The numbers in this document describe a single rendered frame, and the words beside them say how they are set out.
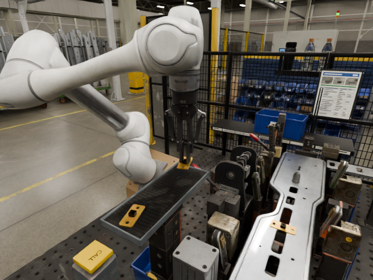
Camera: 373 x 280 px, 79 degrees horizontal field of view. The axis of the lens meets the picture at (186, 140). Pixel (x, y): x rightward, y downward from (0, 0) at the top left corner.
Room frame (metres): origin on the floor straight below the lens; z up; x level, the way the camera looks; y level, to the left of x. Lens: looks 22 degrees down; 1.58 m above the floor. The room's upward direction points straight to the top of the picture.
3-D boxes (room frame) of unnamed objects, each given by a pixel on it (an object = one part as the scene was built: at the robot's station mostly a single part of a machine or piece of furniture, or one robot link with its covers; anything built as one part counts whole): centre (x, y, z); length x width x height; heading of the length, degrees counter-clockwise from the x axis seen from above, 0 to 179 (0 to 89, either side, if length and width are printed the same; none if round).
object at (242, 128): (1.49, -0.62, 1.01); 0.90 x 0.22 x 0.03; 59
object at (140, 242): (0.59, 0.07, 1.16); 0.37 x 0.14 x 0.02; 149
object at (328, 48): (1.57, -0.90, 1.53); 0.06 x 0.06 x 0.20
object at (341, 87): (1.44, -0.94, 1.30); 0.23 x 0.02 x 0.31; 59
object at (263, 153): (1.10, -0.43, 0.88); 0.07 x 0.06 x 0.35; 59
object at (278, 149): (1.15, -0.51, 0.88); 0.04 x 0.04 x 0.36; 59
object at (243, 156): (0.81, -0.21, 0.94); 0.18 x 0.13 x 0.49; 149
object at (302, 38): (7.09, -3.34, 1.22); 1.60 x 0.54 x 2.45; 55
